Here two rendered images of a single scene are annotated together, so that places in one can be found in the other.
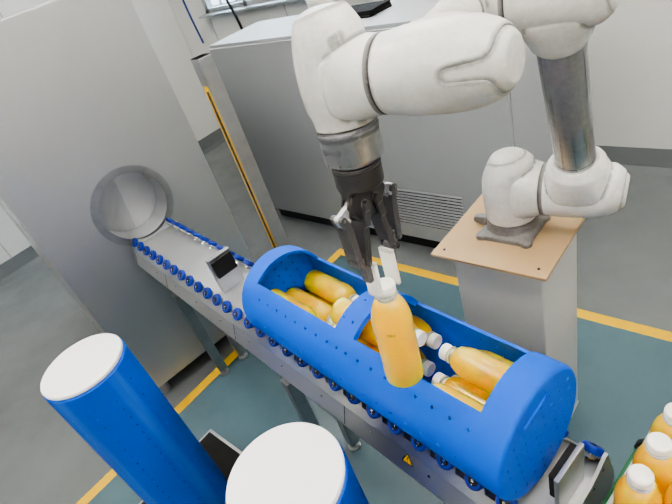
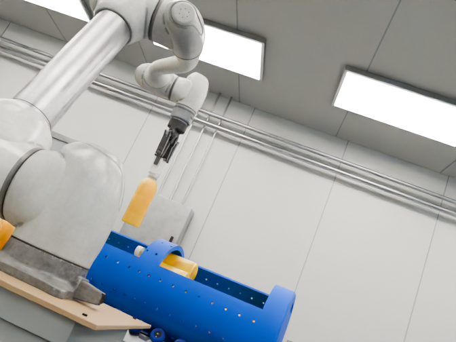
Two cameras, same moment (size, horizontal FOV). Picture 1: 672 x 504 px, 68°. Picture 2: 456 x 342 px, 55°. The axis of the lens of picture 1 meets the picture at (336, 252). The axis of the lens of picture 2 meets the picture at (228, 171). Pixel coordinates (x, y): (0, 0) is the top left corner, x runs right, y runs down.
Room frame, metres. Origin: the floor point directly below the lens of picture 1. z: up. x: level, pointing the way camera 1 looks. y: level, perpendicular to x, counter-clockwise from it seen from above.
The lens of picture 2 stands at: (2.10, -0.95, 1.09)
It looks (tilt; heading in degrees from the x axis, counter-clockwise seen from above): 17 degrees up; 139
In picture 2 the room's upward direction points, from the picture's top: 24 degrees clockwise
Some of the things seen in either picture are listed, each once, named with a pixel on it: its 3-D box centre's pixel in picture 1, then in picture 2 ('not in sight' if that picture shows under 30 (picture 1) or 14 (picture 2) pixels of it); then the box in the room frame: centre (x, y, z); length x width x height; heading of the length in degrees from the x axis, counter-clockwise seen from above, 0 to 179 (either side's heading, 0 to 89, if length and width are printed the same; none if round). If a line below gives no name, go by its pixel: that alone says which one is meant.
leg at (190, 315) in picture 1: (202, 335); not in sight; (2.19, 0.85, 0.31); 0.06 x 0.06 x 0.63; 32
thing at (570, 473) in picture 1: (566, 477); not in sight; (0.50, -0.28, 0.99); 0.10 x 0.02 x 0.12; 122
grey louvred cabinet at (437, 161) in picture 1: (373, 131); not in sight; (3.13, -0.50, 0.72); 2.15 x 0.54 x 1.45; 40
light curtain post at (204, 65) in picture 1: (280, 244); not in sight; (1.94, 0.23, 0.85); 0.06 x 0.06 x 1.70; 32
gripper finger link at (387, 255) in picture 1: (389, 265); (155, 165); (0.68, -0.08, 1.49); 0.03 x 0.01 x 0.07; 35
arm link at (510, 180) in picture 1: (512, 184); (74, 198); (1.27, -0.58, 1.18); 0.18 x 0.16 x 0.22; 48
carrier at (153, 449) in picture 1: (147, 441); not in sight; (1.32, 0.91, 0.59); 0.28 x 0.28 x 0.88
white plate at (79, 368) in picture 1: (82, 364); not in sight; (1.32, 0.91, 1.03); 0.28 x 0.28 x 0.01
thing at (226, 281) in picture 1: (226, 270); not in sight; (1.63, 0.42, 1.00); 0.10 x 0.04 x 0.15; 122
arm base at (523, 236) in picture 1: (506, 220); (52, 271); (1.30, -0.56, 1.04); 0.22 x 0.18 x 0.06; 40
